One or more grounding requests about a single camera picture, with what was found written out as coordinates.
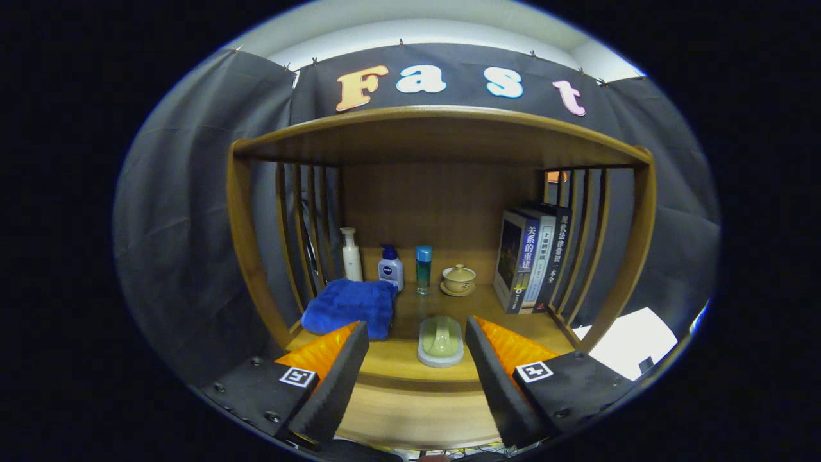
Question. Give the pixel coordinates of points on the wooden countertop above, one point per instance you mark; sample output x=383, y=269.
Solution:
x=397, y=359

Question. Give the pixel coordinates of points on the white bottle with blue cap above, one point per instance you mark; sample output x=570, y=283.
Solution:
x=390, y=273

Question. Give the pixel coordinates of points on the blue towel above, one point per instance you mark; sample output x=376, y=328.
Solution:
x=349, y=308

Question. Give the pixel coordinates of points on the blue spine book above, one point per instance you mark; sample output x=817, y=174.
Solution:
x=529, y=256

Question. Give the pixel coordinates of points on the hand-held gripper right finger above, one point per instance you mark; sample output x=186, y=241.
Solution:
x=497, y=391

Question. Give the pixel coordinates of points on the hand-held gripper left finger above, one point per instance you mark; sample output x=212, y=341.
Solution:
x=333, y=391

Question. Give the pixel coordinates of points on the teal glass bottle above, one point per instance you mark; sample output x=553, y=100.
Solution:
x=423, y=273

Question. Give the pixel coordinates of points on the wooden cabinet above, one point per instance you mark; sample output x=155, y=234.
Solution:
x=436, y=199

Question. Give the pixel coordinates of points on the tan lidded teacup with saucer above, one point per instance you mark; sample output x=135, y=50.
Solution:
x=458, y=279

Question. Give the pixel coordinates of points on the wooden drawer with black knob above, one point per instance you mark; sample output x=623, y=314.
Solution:
x=417, y=417

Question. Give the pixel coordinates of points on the white side cabinet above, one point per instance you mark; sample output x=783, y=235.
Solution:
x=628, y=340

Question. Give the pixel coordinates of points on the white pump bottle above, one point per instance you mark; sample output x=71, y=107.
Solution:
x=351, y=263

